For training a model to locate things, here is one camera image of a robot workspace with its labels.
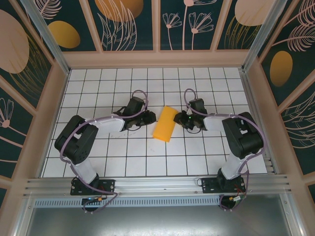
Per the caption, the yellow paper sheet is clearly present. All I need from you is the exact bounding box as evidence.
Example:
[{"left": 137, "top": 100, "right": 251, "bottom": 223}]
[{"left": 152, "top": 105, "right": 179, "bottom": 143}]

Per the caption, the controller board with yellow connector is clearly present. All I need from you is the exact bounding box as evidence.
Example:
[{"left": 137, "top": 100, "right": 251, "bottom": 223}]
[
  {"left": 82, "top": 195, "right": 109, "bottom": 205},
  {"left": 227, "top": 194, "right": 248, "bottom": 205}
]

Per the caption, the grey metal panel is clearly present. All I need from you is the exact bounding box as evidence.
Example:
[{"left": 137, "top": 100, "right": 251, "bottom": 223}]
[{"left": 23, "top": 206, "right": 300, "bottom": 236}]

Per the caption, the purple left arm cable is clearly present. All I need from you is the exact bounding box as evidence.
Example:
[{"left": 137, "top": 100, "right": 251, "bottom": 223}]
[{"left": 60, "top": 89, "right": 151, "bottom": 214}]

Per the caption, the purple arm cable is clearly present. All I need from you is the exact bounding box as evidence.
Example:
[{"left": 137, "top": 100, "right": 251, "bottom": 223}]
[
  {"left": 184, "top": 88, "right": 267, "bottom": 212},
  {"left": 60, "top": 89, "right": 151, "bottom": 214}
]

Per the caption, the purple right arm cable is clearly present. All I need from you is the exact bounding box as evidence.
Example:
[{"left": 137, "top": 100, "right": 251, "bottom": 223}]
[{"left": 184, "top": 88, "right": 267, "bottom": 212}]

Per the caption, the aluminium side rail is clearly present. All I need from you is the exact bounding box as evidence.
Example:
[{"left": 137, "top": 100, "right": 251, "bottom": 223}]
[{"left": 240, "top": 70, "right": 280, "bottom": 176}]

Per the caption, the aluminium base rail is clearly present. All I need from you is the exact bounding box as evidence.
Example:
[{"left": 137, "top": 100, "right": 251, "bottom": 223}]
[{"left": 23, "top": 174, "right": 293, "bottom": 199}]

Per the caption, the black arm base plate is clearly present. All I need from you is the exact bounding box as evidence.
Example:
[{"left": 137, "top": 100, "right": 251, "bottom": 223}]
[
  {"left": 201, "top": 177, "right": 247, "bottom": 195},
  {"left": 70, "top": 178, "right": 116, "bottom": 196}
]

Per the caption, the slotted grey cable duct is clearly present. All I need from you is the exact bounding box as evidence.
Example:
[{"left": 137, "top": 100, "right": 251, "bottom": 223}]
[{"left": 33, "top": 196, "right": 223, "bottom": 208}]

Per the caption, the aluminium corner post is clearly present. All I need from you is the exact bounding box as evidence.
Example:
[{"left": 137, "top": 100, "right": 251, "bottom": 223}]
[
  {"left": 241, "top": 0, "right": 288, "bottom": 73},
  {"left": 19, "top": 0, "right": 72, "bottom": 76}
]

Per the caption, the aluminium frame leg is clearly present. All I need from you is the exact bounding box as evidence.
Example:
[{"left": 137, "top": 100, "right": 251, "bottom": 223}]
[
  {"left": 280, "top": 195, "right": 306, "bottom": 236},
  {"left": 12, "top": 196, "right": 36, "bottom": 236}
]

